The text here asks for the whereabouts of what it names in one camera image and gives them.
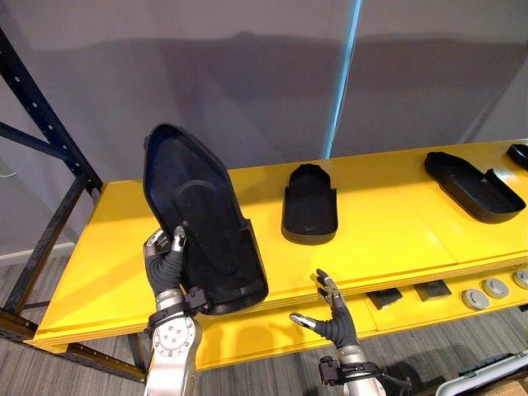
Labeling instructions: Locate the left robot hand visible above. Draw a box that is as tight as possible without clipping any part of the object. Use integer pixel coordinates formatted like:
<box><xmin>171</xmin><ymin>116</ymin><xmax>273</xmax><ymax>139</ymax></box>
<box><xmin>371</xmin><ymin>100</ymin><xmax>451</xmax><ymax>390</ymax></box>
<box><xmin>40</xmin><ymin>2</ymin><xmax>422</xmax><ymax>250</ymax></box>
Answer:
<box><xmin>143</xmin><ymin>224</ymin><xmax>187</xmax><ymax>299</ymax></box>

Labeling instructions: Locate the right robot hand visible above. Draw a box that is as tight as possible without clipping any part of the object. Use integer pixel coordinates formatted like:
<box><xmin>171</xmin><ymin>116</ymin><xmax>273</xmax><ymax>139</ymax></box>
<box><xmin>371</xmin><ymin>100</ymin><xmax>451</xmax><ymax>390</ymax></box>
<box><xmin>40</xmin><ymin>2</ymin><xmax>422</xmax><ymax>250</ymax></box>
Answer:
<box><xmin>289</xmin><ymin>268</ymin><xmax>364</xmax><ymax>352</ymax></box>

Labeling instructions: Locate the large black plastic housing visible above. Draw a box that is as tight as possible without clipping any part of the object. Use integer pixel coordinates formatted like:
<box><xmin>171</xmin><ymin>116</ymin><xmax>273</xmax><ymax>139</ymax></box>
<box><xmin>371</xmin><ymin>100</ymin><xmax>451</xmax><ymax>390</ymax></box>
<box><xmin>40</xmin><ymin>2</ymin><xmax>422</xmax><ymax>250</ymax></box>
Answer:
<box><xmin>143</xmin><ymin>122</ymin><xmax>270</xmax><ymax>317</ymax></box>

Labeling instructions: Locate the medium black plastic housing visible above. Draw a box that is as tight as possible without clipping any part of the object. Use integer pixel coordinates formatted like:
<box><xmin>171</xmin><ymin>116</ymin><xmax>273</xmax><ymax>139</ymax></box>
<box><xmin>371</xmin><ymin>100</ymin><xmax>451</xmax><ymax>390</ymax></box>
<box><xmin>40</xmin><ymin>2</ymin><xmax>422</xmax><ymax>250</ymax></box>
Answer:
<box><xmin>281</xmin><ymin>163</ymin><xmax>339</xmax><ymax>246</ymax></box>

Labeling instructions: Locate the black left wrist clamp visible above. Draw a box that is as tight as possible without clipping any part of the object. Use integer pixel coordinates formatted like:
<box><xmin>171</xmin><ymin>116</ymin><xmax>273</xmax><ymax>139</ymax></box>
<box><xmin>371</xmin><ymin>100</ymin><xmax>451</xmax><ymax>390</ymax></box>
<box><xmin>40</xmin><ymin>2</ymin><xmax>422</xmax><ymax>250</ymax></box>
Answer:
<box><xmin>147</xmin><ymin>287</ymin><xmax>212</xmax><ymax>331</ymax></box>

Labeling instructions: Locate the black wrist clamp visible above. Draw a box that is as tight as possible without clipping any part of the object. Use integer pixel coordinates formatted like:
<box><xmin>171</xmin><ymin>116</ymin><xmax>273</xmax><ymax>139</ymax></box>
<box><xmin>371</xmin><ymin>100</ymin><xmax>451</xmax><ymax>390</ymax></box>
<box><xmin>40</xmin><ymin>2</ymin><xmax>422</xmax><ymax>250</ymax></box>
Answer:
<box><xmin>318</xmin><ymin>356</ymin><xmax>384</xmax><ymax>388</ymax></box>
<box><xmin>147</xmin><ymin>287</ymin><xmax>212</xmax><ymax>331</ymax></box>

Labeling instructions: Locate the black right wrist clamp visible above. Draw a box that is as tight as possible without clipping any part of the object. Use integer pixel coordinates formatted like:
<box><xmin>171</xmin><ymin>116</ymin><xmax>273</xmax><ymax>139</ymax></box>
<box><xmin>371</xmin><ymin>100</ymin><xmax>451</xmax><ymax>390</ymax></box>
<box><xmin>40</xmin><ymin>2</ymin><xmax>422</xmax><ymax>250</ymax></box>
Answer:
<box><xmin>318</xmin><ymin>356</ymin><xmax>384</xmax><ymax>388</ymax></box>

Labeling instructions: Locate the brown cardboard box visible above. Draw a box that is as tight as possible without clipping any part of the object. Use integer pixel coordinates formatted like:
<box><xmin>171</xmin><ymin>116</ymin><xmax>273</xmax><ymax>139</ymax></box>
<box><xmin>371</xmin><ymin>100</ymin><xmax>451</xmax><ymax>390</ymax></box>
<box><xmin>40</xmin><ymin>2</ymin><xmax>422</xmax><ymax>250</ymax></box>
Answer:
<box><xmin>486</xmin><ymin>381</ymin><xmax>528</xmax><ymax>396</ymax></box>

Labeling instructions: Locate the long black plastic housing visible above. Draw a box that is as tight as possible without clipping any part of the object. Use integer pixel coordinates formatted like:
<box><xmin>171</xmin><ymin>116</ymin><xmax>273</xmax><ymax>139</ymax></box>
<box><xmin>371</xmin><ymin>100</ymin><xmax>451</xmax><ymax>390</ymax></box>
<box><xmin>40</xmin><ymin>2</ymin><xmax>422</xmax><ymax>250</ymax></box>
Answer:
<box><xmin>424</xmin><ymin>151</ymin><xmax>527</xmax><ymax>225</ymax></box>

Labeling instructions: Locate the black metal rack frame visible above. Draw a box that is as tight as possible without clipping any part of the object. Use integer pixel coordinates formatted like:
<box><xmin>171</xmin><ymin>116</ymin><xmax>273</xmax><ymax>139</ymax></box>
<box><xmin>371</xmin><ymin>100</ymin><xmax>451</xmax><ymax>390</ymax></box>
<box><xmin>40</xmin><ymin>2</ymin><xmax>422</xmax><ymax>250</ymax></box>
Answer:
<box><xmin>0</xmin><ymin>26</ymin><xmax>148</xmax><ymax>380</ymax></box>

